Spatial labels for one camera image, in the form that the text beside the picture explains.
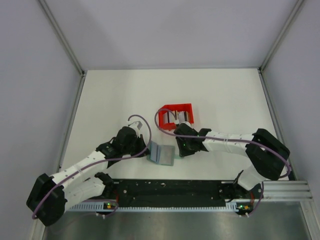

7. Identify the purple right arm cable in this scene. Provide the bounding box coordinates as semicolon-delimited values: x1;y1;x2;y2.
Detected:
154;108;292;218

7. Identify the aluminium frame rail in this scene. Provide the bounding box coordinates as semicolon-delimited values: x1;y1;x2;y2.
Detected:
262;180;313;202

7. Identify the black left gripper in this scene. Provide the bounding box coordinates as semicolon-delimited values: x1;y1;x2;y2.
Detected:
122;134;151;158

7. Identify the green leather card holder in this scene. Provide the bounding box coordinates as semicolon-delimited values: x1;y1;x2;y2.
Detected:
146;144;182;166

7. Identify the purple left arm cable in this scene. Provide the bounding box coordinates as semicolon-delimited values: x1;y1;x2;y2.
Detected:
32;114;153;220

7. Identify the red plastic card tray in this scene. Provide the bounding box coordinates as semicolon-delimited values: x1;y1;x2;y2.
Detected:
155;103;194;131

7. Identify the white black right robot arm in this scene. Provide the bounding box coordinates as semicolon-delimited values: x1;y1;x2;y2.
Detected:
173;122;291;198

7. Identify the silver striped credit card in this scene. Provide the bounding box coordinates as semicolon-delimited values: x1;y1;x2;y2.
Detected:
149;141;161;164

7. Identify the white slotted cable duct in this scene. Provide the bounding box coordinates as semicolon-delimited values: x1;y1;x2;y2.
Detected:
68;202;104;212

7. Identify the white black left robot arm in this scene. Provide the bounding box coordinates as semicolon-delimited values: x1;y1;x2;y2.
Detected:
26;125;151;227

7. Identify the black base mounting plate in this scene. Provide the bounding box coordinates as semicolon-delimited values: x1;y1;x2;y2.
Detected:
111;179;262;208

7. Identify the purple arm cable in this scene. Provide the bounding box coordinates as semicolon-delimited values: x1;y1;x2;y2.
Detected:
154;108;292;218
32;114;153;220

